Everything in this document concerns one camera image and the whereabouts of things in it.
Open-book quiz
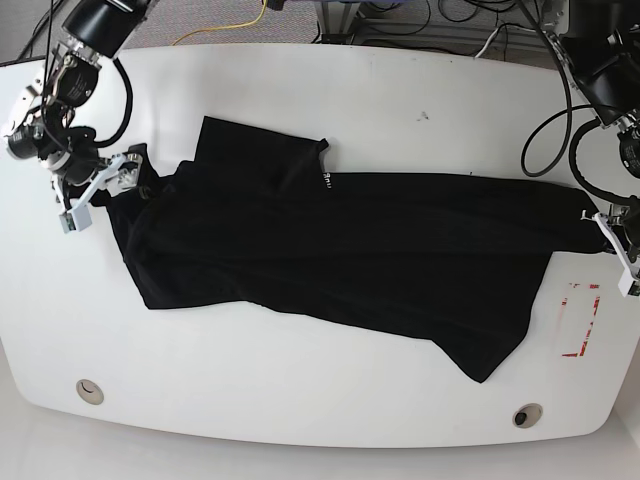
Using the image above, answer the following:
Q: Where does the right table grommet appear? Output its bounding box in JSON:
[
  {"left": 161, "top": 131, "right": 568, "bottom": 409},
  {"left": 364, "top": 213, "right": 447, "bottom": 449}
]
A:
[{"left": 512, "top": 403, "right": 543, "bottom": 429}]

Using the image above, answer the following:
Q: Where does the black cable loop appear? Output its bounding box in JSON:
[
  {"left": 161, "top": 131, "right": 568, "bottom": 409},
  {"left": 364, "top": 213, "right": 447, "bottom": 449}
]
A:
[
  {"left": 519, "top": 104, "right": 601, "bottom": 177},
  {"left": 92, "top": 57, "right": 135, "bottom": 149}
]

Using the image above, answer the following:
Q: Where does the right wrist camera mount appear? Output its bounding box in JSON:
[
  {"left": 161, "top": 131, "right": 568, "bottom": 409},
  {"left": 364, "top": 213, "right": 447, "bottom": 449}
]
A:
[{"left": 52, "top": 152, "right": 143, "bottom": 234}]

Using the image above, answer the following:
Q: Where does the black cable loop right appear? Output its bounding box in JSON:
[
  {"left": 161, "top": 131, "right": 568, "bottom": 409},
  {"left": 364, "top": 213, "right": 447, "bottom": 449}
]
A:
[{"left": 519, "top": 104, "right": 601, "bottom": 177}]

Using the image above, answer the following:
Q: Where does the black cable loop left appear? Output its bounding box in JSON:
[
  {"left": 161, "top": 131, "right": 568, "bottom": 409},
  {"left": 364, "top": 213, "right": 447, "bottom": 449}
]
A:
[{"left": 92, "top": 57, "right": 135, "bottom": 149}]

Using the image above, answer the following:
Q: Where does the yellow cable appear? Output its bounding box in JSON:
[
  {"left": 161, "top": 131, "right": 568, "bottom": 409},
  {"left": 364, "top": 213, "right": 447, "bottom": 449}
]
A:
[{"left": 172, "top": 0, "right": 269, "bottom": 47}]

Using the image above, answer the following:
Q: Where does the white cable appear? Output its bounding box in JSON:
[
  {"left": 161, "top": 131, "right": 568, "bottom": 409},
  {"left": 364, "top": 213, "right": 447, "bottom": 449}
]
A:
[{"left": 473, "top": 24, "right": 504, "bottom": 59}]

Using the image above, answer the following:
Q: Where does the red tape rectangle marking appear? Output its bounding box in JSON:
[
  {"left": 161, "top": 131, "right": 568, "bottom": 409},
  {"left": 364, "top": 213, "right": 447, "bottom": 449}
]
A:
[{"left": 555, "top": 283, "right": 601, "bottom": 358}]

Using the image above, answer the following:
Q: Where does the table grommet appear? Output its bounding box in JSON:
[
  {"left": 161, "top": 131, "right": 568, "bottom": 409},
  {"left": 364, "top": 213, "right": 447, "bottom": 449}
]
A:
[
  {"left": 76, "top": 379, "right": 104, "bottom": 406},
  {"left": 512, "top": 403, "right": 543, "bottom": 429}
]

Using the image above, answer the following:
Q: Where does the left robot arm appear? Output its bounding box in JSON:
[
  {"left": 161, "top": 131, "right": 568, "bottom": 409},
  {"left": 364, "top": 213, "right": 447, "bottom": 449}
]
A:
[{"left": 516, "top": 1, "right": 639, "bottom": 209}]

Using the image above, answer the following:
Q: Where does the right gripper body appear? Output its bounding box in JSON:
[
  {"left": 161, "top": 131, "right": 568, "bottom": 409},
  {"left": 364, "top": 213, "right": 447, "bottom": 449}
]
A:
[{"left": 49, "top": 127, "right": 103, "bottom": 186}]

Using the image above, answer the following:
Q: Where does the black t-shirt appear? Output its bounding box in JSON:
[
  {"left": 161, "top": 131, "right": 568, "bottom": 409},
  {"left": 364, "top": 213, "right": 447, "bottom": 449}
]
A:
[{"left": 100, "top": 117, "right": 606, "bottom": 383}]

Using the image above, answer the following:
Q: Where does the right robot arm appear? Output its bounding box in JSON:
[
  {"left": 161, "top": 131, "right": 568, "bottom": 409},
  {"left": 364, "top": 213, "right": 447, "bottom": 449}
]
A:
[{"left": 2, "top": 1, "right": 159, "bottom": 200}]

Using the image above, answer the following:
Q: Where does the left table grommet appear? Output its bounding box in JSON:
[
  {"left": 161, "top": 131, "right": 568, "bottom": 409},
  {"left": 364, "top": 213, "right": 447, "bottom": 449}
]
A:
[{"left": 76, "top": 379, "right": 104, "bottom": 406}]

